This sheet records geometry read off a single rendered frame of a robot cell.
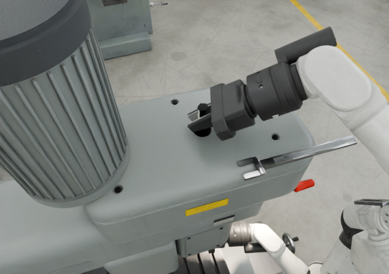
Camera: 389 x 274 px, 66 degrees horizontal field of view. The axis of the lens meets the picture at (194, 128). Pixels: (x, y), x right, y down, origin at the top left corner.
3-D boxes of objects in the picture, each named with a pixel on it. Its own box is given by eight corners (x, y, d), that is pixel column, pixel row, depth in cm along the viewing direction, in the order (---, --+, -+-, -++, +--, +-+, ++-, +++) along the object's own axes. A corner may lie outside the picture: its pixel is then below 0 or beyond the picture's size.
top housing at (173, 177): (260, 112, 85) (271, 69, 73) (307, 192, 70) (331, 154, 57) (94, 151, 77) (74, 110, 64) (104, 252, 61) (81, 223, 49)
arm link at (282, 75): (289, 115, 58) (352, 94, 53) (281, 112, 48) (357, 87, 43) (270, 61, 59) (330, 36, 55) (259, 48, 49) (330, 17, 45)
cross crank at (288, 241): (287, 234, 176) (293, 227, 167) (297, 254, 169) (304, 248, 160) (263, 242, 173) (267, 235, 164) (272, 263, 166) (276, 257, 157)
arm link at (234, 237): (205, 215, 113) (237, 212, 113) (205, 224, 120) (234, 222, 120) (209, 249, 105) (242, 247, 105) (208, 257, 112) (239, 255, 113)
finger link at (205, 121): (185, 122, 58) (213, 111, 56) (193, 131, 60) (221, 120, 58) (185, 128, 57) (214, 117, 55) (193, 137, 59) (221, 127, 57)
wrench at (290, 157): (347, 133, 61) (349, 130, 60) (359, 148, 58) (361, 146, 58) (236, 163, 56) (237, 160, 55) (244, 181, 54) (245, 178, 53)
